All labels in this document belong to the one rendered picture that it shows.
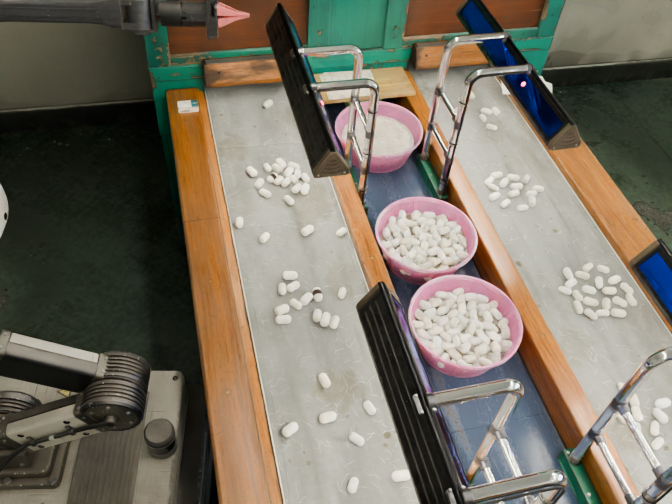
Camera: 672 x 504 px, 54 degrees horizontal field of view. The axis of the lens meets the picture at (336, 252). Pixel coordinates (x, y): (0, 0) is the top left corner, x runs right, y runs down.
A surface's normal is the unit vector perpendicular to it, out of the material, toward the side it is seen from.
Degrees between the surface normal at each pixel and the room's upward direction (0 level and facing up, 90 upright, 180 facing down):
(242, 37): 89
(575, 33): 90
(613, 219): 0
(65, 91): 90
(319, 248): 0
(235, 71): 67
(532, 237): 0
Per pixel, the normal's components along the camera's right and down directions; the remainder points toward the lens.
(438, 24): 0.24, 0.73
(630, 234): 0.07, -0.66
